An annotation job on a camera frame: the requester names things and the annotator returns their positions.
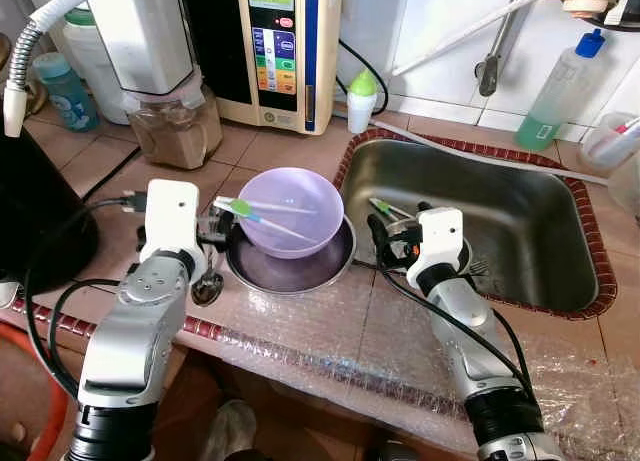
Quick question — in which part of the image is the glass jar with brown powder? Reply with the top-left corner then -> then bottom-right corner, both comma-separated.
128,81 -> 223,170

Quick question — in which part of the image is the cream black water ionizer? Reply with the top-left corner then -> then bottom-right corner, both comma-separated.
178,0 -> 343,137

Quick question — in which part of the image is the teal plastic bottle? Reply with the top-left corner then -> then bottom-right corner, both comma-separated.
35,53 -> 99,132

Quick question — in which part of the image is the green white brush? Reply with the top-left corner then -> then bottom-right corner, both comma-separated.
368,197 -> 403,220

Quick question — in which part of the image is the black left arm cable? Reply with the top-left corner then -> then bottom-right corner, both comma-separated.
22,196 -> 151,397

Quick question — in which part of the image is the green white toothbrush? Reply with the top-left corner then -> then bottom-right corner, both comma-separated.
245,201 -> 321,215
214,196 -> 321,245

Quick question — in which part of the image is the black power cord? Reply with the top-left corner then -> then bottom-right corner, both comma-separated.
338,39 -> 389,117

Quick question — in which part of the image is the purple plastic bowl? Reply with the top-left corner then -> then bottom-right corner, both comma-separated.
238,168 -> 346,259

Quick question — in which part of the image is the black kettle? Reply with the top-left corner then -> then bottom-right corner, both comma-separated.
0,129 -> 99,284

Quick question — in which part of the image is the clear bubble wrap sheet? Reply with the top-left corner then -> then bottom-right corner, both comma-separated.
165,266 -> 626,457

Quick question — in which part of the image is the white jug with green cap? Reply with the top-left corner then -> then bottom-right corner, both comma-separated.
60,9 -> 131,125

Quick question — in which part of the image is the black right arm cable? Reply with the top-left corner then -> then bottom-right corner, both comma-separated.
350,256 -> 536,397

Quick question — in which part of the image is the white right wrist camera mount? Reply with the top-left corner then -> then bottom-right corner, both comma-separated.
408,208 -> 467,287

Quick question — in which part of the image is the round steel plate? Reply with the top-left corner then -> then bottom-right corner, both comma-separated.
225,216 -> 356,295

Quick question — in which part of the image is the stainless steel sink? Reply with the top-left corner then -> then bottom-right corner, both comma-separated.
340,131 -> 616,320

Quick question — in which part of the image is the small white bottle green cap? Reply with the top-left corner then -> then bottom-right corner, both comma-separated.
345,69 -> 379,134

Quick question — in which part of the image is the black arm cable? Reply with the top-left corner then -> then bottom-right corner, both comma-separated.
22,196 -> 151,397
350,256 -> 536,397

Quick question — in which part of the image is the thin white tube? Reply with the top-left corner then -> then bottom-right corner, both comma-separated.
330,106 -> 611,187

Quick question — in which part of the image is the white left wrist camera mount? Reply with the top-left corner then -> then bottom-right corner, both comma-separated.
138,179 -> 203,264

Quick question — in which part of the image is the white water filter unit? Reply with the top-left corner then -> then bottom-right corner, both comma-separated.
85,0 -> 198,97

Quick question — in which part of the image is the blue capped green soap bottle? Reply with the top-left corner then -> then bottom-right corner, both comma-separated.
515,29 -> 606,150

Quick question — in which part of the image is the clear plastic cup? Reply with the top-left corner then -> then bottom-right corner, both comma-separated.
578,111 -> 640,177

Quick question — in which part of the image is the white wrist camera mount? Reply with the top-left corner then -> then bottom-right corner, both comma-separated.
138,179 -> 203,264
408,208 -> 467,287

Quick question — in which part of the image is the steel pipe with handle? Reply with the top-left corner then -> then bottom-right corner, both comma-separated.
477,0 -> 533,98

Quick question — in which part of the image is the large clear plastic jar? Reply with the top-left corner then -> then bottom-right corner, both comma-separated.
608,156 -> 640,217

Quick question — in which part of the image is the white red toothbrush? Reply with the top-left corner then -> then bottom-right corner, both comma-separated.
605,119 -> 640,140

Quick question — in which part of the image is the grey flexible hose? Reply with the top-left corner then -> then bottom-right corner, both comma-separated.
3,0 -> 131,139

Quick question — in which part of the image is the steel spoon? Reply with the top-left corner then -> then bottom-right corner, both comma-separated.
192,269 -> 226,308

